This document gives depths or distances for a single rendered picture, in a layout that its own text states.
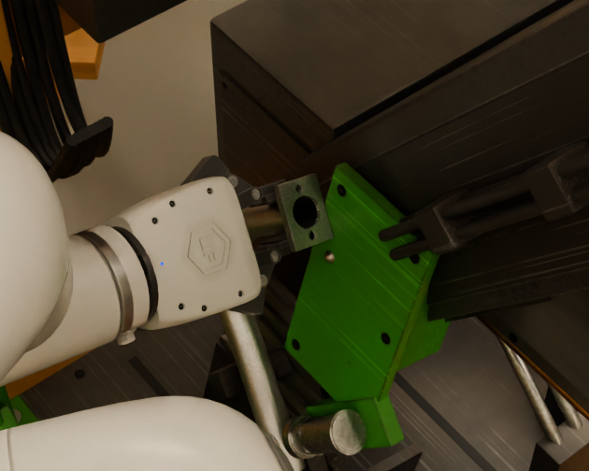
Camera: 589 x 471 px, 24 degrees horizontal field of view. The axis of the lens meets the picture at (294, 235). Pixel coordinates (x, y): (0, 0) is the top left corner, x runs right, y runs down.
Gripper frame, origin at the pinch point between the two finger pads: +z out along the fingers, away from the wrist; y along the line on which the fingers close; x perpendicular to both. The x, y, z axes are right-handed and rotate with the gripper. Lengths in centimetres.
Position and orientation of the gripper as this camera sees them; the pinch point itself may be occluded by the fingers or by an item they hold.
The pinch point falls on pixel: (280, 217)
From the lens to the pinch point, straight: 110.7
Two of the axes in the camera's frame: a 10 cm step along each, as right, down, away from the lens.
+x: -5.9, 0.8, 8.0
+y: -2.8, -9.5, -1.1
